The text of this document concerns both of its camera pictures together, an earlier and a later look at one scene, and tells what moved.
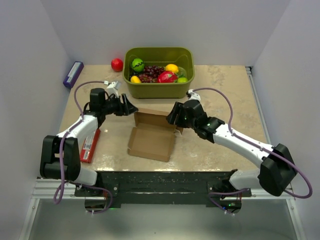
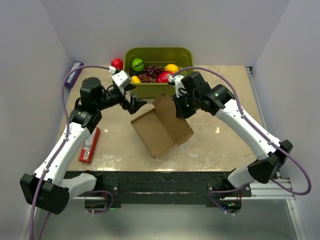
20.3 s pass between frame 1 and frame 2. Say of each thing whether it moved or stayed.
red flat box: stayed
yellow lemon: stayed
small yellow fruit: stayed
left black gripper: moved
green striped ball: stayed
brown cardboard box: moved
